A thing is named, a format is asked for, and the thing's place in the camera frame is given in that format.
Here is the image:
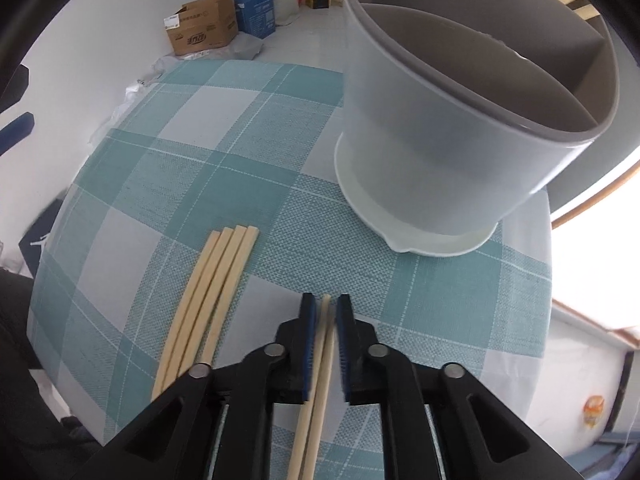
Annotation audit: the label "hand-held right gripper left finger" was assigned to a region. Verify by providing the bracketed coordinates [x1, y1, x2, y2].
[75, 292, 318, 480]

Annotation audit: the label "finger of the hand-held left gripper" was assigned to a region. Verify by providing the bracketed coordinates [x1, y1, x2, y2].
[0, 114, 35, 155]
[0, 64, 29, 111]

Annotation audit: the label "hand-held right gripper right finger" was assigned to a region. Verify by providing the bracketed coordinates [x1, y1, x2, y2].
[335, 294, 571, 480]

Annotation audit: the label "wooden chopstick pair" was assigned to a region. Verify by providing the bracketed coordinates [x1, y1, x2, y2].
[286, 294, 333, 480]

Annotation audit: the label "white utensil holder grey insert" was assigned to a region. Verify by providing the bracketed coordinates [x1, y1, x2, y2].
[334, 0, 621, 257]

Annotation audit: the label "navy box with white figure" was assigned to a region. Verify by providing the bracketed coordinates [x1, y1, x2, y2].
[19, 197, 63, 276]

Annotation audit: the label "white plastic bags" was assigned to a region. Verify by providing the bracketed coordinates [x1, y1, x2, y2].
[90, 55, 176, 146]

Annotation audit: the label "brown cardboard box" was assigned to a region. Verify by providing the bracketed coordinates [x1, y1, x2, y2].
[163, 0, 240, 57]

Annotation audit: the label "grey plastic bag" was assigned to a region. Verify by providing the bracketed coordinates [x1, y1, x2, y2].
[177, 35, 265, 63]

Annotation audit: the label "teal checked tablecloth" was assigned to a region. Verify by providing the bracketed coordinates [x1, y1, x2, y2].
[27, 59, 553, 480]

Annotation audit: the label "blue cardboard box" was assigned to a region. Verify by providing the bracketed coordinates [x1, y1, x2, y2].
[235, 0, 279, 39]

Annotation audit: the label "blue fabric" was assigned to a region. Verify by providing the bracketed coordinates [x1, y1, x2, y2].
[565, 430, 640, 480]

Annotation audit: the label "white translucent bag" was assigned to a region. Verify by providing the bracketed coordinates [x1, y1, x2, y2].
[272, 0, 303, 26]

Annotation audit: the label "orange wall sticker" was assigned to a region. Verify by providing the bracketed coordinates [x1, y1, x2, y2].
[582, 395, 607, 428]

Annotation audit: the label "window with wooden frame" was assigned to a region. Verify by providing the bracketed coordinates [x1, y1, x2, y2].
[550, 150, 640, 346]

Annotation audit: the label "black wall pipe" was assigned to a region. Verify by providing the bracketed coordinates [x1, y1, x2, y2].
[621, 350, 632, 431]

